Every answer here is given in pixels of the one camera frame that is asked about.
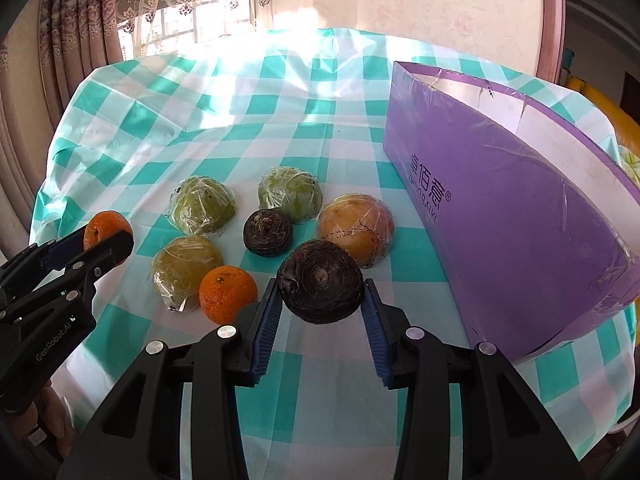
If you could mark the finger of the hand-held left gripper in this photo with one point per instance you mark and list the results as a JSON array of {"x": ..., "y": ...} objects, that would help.
[
  {"x": 112, "y": 252},
  {"x": 65, "y": 251}
]

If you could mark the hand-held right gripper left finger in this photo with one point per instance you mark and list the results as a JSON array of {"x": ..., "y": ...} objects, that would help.
[{"x": 267, "y": 332}]

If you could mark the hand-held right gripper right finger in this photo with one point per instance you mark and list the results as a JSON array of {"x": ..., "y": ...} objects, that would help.
[{"x": 376, "y": 342}]

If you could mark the orange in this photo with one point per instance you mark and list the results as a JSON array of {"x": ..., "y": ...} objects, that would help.
[
  {"x": 225, "y": 292},
  {"x": 102, "y": 225}
]

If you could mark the large dark water chestnut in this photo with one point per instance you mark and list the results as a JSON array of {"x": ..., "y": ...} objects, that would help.
[{"x": 320, "y": 285}]

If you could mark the plastic-wrapped green fruit half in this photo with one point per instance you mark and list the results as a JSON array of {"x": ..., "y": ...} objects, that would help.
[
  {"x": 202, "y": 205},
  {"x": 292, "y": 192},
  {"x": 182, "y": 265}
]

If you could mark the small dark water chestnut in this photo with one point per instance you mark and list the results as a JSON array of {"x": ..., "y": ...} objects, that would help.
[{"x": 267, "y": 235}]

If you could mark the plastic-wrapped orange-red fruit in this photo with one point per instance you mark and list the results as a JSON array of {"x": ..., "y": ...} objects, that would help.
[{"x": 350, "y": 225}]

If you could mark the purple cardboard box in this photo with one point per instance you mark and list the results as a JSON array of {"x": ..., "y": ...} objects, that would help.
[{"x": 500, "y": 220}]

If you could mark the person's left hand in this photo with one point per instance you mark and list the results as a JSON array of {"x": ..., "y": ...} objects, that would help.
[{"x": 55, "y": 417}]

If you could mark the teal checked tablecloth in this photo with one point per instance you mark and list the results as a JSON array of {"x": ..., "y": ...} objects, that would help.
[{"x": 300, "y": 125}]

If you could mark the floral drape curtain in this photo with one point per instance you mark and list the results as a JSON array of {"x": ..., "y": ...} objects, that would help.
[{"x": 75, "y": 35}]

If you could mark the window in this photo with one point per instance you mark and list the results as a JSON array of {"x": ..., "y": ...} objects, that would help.
[{"x": 200, "y": 22}]

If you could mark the yellow checkered cloth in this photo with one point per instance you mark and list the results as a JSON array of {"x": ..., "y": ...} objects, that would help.
[{"x": 631, "y": 165}]

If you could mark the yellow sofa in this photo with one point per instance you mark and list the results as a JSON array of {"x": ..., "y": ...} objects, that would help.
[{"x": 607, "y": 102}]

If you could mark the red-brown door frame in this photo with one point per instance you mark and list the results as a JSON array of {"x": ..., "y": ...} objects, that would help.
[{"x": 550, "y": 15}]

